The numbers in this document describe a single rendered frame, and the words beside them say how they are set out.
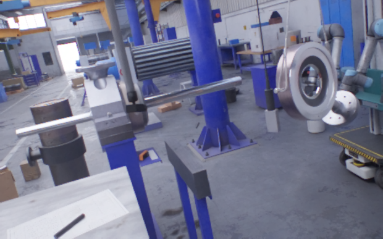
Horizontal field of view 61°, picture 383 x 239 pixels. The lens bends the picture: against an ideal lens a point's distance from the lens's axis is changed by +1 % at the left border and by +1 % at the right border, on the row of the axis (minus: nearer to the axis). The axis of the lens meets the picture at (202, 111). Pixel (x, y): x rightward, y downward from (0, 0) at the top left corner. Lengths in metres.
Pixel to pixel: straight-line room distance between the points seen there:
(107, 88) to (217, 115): 2.19
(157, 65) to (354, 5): 3.83
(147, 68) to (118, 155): 3.87
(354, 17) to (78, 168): 5.52
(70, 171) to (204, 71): 1.88
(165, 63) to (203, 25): 2.06
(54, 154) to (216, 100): 1.92
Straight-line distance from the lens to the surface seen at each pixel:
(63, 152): 3.63
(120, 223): 1.33
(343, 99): 1.87
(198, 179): 1.59
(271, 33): 9.08
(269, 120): 1.82
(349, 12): 7.00
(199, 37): 3.97
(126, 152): 2.04
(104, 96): 2.12
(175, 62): 5.88
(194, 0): 3.98
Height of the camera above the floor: 1.51
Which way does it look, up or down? 14 degrees down
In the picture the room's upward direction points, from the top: 11 degrees counter-clockwise
